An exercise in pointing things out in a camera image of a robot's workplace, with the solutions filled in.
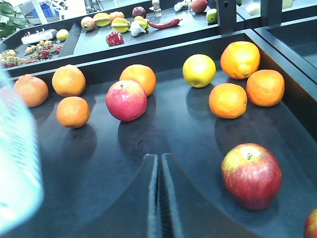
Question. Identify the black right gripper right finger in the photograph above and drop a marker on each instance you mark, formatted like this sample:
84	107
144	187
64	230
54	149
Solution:
185	212

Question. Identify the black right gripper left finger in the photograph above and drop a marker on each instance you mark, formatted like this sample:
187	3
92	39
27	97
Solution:
96	199

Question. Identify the light blue plastic basket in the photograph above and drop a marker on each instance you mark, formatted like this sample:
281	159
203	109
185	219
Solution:
21	184

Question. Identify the dark red apple upper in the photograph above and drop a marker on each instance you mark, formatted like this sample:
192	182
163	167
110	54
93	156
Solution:
252	174

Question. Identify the dark red apple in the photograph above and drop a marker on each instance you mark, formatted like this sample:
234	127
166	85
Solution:
252	174
310	227

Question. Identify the pink red apple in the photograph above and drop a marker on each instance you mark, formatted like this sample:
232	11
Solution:
126	100

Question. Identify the small tangerine centre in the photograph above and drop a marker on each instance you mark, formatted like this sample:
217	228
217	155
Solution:
73	112

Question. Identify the small orange left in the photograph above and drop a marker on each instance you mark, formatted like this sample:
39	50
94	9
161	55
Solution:
228	101

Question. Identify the small orange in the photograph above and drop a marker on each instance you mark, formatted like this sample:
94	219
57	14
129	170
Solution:
228	101
265	87

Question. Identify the dark red apple lower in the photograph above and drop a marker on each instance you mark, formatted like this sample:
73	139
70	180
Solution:
310	227

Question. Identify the black wooden produce stand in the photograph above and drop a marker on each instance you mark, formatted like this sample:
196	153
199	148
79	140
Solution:
178	121

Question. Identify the large orange back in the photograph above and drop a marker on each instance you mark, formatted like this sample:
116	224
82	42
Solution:
141	74

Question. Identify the yellow orange citrus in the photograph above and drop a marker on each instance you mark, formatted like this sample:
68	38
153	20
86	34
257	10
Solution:
199	70

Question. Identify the round orange back row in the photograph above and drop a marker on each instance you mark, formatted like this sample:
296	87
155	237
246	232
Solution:
68	81

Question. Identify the small orange right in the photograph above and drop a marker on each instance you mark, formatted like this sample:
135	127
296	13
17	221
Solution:
265	87

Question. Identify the orange with knob top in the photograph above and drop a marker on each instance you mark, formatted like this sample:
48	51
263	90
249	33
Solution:
33	90

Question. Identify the navel orange with nub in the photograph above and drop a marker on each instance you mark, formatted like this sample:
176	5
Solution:
240	59

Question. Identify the red bell pepper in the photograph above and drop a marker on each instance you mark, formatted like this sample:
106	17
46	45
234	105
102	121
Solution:
114	38

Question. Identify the white garlic bulb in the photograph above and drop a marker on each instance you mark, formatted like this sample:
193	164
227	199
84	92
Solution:
136	29

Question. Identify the red chili pepper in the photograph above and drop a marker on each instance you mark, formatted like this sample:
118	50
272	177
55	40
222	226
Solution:
171	23

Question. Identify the green potted plant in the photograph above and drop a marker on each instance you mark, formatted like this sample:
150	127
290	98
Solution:
11	20

